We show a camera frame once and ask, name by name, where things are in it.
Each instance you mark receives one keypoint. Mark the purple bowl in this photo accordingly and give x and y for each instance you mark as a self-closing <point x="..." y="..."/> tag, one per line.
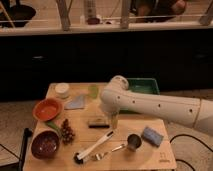
<point x="45" y="145"/>

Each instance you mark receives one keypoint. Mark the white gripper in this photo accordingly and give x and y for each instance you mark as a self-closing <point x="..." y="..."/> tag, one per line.
<point x="111" y="111"/>

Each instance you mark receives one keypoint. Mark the bunch of dark grapes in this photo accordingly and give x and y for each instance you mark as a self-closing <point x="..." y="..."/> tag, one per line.
<point x="67" y="132"/>

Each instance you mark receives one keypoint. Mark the green plastic tray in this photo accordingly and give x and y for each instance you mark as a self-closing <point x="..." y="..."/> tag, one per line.
<point x="143" y="85"/>

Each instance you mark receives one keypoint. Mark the green vegetable toy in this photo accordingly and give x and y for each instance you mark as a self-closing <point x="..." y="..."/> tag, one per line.
<point x="53" y="126"/>

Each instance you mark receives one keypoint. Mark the orange bowl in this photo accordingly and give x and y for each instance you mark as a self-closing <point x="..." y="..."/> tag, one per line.
<point x="47" y="109"/>

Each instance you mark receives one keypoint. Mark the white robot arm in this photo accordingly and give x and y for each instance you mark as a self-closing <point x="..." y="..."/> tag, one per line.
<point x="191" y="112"/>

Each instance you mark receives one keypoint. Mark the dark round stool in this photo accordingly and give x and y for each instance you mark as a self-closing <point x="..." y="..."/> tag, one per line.
<point x="19" y="14"/>

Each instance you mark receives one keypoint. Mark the pale green cup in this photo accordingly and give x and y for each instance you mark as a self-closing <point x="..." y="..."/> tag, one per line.
<point x="93" y="91"/>

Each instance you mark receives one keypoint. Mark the black stand left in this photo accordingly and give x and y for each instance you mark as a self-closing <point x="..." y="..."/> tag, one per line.
<point x="18" y="166"/>

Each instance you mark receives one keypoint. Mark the blue grey cloth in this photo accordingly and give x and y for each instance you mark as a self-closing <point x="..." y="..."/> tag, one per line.
<point x="77" y="103"/>

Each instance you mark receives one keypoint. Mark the metal measuring cup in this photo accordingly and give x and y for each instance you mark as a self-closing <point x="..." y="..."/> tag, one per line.
<point x="133" y="142"/>

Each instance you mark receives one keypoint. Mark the white black dish brush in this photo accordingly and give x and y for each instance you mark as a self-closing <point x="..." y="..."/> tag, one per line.
<point x="79" y="157"/>

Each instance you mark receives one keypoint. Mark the wooden black felt eraser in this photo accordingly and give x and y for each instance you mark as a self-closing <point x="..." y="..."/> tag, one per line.
<point x="98" y="122"/>

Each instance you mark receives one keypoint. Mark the white round container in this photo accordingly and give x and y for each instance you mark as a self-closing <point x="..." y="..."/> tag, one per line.
<point x="62" y="90"/>

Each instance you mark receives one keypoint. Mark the blue sponge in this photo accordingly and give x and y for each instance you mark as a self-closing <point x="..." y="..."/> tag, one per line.
<point x="152" y="136"/>

